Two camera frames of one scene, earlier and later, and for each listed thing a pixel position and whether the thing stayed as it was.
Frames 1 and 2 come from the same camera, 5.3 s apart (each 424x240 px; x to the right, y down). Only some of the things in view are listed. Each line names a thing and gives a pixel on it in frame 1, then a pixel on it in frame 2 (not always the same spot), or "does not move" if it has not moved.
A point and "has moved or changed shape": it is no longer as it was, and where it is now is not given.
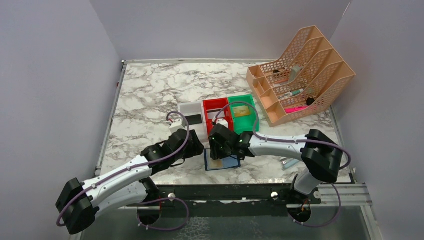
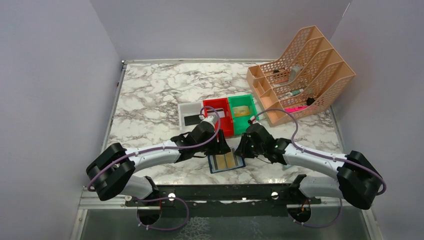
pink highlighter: [288, 110] does not move
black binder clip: [310, 101] does not move
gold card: [216, 163] to [230, 160]
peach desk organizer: [305, 79] does not move
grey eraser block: [294, 72] does not move
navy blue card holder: [231, 162] has moved or changed shape
